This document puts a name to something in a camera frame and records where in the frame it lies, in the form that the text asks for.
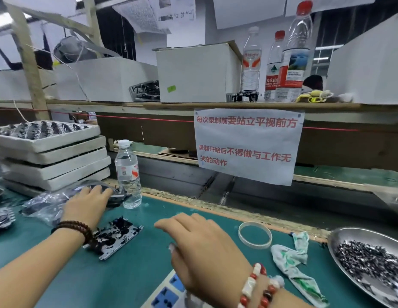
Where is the round metal bowl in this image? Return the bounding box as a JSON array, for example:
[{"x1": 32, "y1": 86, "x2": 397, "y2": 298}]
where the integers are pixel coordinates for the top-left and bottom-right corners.
[{"x1": 327, "y1": 228, "x2": 398, "y2": 308}]

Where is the white box green sticker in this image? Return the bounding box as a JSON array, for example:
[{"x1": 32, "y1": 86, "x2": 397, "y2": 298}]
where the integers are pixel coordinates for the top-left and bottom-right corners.
[{"x1": 154, "y1": 41, "x2": 243, "y2": 103}]

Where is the black conveyor belt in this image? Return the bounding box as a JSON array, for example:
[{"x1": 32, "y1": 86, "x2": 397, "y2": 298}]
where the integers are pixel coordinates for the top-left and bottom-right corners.
[{"x1": 109, "y1": 151, "x2": 398, "y2": 231}]

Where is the stack of white trays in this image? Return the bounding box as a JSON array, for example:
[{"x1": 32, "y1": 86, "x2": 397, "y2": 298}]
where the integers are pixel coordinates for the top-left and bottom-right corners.
[{"x1": 0, "y1": 121, "x2": 112, "y2": 198}]

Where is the person's left forearm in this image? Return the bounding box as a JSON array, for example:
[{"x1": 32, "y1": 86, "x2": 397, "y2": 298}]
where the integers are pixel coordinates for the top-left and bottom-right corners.
[{"x1": 0, "y1": 228, "x2": 84, "y2": 308}]

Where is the grey round fan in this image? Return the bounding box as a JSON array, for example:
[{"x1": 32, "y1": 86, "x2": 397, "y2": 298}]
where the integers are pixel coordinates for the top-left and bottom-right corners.
[{"x1": 53, "y1": 35, "x2": 97, "y2": 63}]

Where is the wooden post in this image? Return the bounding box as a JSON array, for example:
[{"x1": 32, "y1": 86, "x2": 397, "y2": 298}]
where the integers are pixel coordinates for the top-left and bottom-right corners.
[
  {"x1": 84, "y1": 0, "x2": 104, "y2": 58},
  {"x1": 7, "y1": 3, "x2": 51, "y2": 121}
]

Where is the clear plastic bag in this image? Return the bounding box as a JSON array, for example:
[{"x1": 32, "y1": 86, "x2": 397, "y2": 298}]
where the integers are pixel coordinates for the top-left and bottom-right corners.
[{"x1": 22, "y1": 181, "x2": 126, "y2": 225}]

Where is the pile of small metal parts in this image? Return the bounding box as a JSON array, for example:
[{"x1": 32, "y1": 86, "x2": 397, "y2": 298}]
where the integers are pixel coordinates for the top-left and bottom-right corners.
[{"x1": 334, "y1": 240, "x2": 398, "y2": 289}]

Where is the person's left hand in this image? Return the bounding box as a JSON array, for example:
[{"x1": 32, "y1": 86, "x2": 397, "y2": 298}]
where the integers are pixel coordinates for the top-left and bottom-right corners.
[{"x1": 60, "y1": 185, "x2": 114, "y2": 231}]

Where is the white cardboard box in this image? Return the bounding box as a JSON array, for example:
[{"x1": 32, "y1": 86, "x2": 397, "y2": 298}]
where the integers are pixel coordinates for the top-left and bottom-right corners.
[
  {"x1": 0, "y1": 68, "x2": 55, "y2": 102},
  {"x1": 55, "y1": 56, "x2": 158, "y2": 102}
]

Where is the white blue power strip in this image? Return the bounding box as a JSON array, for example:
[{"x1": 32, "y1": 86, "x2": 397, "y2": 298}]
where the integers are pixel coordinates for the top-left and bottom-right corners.
[{"x1": 141, "y1": 269, "x2": 213, "y2": 308}]

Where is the white tape ring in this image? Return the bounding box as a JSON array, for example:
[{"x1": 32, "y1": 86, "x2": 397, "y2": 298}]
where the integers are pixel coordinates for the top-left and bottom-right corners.
[{"x1": 238, "y1": 221, "x2": 273, "y2": 249}]

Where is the slanted wooden brace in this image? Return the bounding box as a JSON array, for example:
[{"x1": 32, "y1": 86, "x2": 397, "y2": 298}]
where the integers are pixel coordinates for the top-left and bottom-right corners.
[{"x1": 22, "y1": 6, "x2": 97, "y2": 36}]

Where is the metal deck chassis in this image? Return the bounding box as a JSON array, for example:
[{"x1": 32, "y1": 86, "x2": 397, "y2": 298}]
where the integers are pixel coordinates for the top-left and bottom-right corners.
[{"x1": 89, "y1": 216, "x2": 143, "y2": 261}]

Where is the cluster of black wheels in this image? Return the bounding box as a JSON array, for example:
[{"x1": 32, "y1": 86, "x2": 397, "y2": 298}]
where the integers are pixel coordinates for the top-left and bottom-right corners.
[{"x1": 0, "y1": 121, "x2": 91, "y2": 140}]

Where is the white green-stained cloth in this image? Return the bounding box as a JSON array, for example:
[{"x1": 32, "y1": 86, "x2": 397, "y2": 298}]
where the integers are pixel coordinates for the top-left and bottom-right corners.
[{"x1": 271, "y1": 231, "x2": 329, "y2": 308}]

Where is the white paper sign red text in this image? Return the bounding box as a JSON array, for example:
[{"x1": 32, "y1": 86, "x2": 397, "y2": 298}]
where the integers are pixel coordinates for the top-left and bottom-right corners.
[{"x1": 194, "y1": 108, "x2": 305, "y2": 187}]

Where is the dark metal device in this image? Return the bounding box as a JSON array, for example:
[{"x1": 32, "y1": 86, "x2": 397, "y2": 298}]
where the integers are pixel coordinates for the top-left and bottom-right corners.
[{"x1": 232, "y1": 90, "x2": 259, "y2": 103}]

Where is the bottle with orange label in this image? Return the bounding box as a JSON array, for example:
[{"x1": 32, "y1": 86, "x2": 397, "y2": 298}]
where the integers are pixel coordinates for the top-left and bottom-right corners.
[{"x1": 275, "y1": 0, "x2": 314, "y2": 103}]

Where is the red white bead bracelet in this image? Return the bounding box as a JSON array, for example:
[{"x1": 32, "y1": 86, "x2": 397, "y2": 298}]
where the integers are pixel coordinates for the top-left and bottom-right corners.
[{"x1": 236, "y1": 263, "x2": 284, "y2": 308}]

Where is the black window grille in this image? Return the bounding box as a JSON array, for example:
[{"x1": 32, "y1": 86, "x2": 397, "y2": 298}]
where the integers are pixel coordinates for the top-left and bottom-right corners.
[{"x1": 99, "y1": 9, "x2": 136, "y2": 58}]

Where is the brown cardboard panel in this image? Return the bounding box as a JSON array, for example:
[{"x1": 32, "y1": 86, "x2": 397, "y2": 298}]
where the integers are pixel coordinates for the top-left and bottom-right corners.
[{"x1": 96, "y1": 113, "x2": 398, "y2": 172}]

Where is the dark flat tray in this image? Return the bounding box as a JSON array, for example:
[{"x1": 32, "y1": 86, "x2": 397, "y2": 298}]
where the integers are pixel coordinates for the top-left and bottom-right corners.
[{"x1": 159, "y1": 147, "x2": 196, "y2": 158}]

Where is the person's right hand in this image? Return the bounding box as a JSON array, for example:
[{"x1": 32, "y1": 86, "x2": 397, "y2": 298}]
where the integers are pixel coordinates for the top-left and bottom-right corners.
[{"x1": 154, "y1": 213, "x2": 251, "y2": 308}]

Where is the person's right forearm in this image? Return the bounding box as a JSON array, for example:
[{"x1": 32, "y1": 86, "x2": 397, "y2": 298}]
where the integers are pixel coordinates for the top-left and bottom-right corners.
[{"x1": 270, "y1": 288, "x2": 309, "y2": 308}]

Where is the wooden shelf beam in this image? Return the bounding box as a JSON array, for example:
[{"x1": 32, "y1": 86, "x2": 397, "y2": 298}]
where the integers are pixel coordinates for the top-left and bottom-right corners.
[{"x1": 0, "y1": 99, "x2": 398, "y2": 126}]

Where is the yellow plastic object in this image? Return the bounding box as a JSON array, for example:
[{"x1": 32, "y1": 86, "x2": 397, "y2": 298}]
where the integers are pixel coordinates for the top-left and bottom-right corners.
[{"x1": 295, "y1": 89, "x2": 335, "y2": 103}]

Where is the clear plastic bottle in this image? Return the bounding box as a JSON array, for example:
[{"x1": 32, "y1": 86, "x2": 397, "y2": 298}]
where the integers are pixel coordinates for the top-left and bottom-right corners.
[
  {"x1": 114, "y1": 139, "x2": 143, "y2": 209},
  {"x1": 240, "y1": 27, "x2": 263, "y2": 97}
]

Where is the red cord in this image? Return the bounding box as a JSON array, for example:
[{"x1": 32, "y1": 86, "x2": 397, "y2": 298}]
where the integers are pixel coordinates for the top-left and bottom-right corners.
[{"x1": 96, "y1": 114, "x2": 398, "y2": 135}]

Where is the brown bead bracelet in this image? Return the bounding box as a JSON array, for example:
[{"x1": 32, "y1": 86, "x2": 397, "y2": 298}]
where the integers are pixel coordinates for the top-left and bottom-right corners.
[{"x1": 52, "y1": 220, "x2": 94, "y2": 246}]

